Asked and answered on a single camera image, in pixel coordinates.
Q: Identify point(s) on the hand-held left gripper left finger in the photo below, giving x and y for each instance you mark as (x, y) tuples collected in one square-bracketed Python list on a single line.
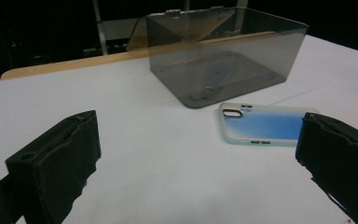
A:
[(56, 161)]

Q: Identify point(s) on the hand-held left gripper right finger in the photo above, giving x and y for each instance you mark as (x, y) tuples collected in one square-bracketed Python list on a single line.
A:
[(341, 155)]

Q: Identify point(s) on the blue gradient phone case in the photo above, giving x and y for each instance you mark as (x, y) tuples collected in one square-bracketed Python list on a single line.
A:
[(261, 127)]

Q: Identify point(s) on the smoky transparent plastic box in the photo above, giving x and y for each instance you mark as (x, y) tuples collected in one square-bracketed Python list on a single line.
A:
[(230, 71)]

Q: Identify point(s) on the white table cover sheet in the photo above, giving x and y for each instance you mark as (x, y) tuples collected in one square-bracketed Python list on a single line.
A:
[(152, 155)]

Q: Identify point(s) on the wooden table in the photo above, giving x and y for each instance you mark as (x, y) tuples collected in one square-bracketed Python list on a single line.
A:
[(74, 63)]

